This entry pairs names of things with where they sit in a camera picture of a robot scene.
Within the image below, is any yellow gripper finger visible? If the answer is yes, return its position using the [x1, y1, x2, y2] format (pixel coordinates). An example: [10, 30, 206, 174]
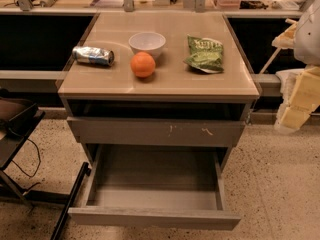
[272, 18, 297, 49]
[274, 67, 320, 134]

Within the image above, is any green jalapeno chip bag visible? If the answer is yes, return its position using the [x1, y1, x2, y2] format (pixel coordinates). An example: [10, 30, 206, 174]
[184, 36, 224, 74]

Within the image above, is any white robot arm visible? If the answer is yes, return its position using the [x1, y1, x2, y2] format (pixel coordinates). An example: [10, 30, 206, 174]
[272, 0, 320, 134]

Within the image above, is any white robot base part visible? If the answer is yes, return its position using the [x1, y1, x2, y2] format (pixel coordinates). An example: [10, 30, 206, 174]
[276, 68, 303, 94]

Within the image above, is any closed upper grey drawer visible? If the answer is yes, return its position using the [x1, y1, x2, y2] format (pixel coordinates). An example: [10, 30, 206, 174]
[67, 117, 244, 147]

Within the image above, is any grey drawer cabinet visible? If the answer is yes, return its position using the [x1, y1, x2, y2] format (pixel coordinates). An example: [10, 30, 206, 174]
[57, 11, 261, 232]

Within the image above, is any open lower grey drawer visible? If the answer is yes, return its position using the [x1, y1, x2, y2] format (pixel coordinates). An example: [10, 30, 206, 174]
[69, 145, 241, 230]

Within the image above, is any white stick with cap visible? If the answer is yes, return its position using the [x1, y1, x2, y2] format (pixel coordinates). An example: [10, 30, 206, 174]
[259, 47, 282, 74]

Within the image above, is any white bowl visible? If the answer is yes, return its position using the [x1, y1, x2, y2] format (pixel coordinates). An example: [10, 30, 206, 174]
[129, 32, 166, 59]

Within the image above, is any orange fruit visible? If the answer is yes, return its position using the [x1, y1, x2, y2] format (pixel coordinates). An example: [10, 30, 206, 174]
[130, 52, 156, 78]

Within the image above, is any crushed silver soda can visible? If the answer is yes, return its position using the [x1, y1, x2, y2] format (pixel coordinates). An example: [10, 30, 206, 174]
[72, 46, 114, 66]

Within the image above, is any black side cart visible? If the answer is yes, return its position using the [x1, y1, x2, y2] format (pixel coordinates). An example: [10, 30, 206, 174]
[0, 88, 91, 240]

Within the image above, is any black cable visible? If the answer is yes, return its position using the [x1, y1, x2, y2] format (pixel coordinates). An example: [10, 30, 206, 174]
[9, 137, 42, 192]

